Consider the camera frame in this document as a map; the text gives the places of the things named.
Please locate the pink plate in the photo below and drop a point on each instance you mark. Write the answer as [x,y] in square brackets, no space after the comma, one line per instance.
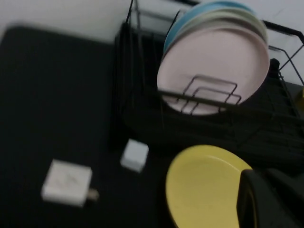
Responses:
[209,59]

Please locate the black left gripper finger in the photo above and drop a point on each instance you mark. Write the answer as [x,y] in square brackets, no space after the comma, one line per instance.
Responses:
[273,204]

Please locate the pale green plate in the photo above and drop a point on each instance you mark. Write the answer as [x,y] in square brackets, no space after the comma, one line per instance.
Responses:
[237,16]

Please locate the blue plate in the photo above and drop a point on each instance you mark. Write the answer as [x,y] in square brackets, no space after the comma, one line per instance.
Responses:
[175,31]

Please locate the yellow plate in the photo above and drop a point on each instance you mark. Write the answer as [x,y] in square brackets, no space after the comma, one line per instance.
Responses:
[202,185]

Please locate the white power adapter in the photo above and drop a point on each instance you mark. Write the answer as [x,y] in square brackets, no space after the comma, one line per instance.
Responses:
[66,181]

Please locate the white cube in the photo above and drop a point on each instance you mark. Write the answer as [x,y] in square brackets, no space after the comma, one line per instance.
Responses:
[134,155]

